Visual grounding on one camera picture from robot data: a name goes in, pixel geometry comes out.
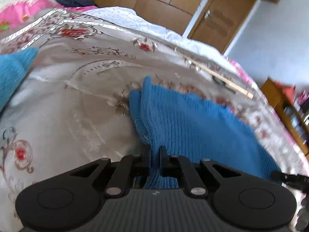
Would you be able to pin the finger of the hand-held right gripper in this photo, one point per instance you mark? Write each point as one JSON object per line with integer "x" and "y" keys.
{"x": 289, "y": 179}

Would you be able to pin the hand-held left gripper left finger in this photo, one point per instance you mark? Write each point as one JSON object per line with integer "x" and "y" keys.
{"x": 146, "y": 158}

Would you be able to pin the black round tool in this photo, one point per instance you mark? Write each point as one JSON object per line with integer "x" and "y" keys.
{"x": 218, "y": 81}

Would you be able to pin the pink floral quilt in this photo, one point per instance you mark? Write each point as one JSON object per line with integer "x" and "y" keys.
{"x": 26, "y": 9}

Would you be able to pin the thin wooden stick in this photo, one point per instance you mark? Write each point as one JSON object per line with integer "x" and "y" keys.
{"x": 224, "y": 79}

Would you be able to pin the pink plush toy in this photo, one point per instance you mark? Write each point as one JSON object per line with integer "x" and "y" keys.
{"x": 300, "y": 98}

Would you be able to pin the wooden door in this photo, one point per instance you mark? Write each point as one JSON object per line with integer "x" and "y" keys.
{"x": 222, "y": 14}

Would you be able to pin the blue striped knit sweater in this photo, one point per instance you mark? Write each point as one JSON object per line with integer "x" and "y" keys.
{"x": 193, "y": 120}

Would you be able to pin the white dotted sheet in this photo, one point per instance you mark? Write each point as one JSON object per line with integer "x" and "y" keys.
{"x": 125, "y": 17}

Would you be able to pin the wooden side cabinet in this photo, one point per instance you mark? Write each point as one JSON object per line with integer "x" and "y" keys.
{"x": 287, "y": 111}

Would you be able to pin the red cloth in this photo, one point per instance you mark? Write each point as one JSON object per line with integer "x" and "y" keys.
{"x": 286, "y": 89}

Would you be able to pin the floral satin bedspread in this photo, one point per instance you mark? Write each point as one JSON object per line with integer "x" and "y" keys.
{"x": 72, "y": 89}

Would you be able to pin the light blue fleece cloth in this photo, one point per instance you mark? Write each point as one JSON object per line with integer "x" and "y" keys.
{"x": 12, "y": 72}

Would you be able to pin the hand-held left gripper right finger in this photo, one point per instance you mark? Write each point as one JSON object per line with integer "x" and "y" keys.
{"x": 164, "y": 158}

